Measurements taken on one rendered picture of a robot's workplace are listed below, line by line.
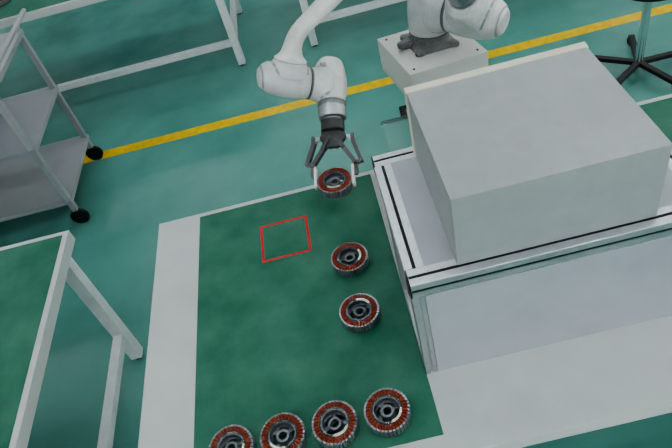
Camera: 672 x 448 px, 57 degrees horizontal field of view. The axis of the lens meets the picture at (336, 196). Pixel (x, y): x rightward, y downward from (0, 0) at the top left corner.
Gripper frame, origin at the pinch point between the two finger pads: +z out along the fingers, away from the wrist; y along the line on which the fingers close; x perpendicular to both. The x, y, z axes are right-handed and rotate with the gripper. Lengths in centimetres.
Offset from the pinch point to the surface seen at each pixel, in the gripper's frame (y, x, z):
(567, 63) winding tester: -62, 45, -10
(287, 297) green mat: 15.2, 2.4, 34.8
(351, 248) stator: -4.0, -1.4, 20.9
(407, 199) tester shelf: -23.7, 35.3, 16.6
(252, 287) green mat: 26.8, -0.3, 30.9
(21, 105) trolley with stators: 191, -100, -90
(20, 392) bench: 92, 14, 59
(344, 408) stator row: -4, 25, 65
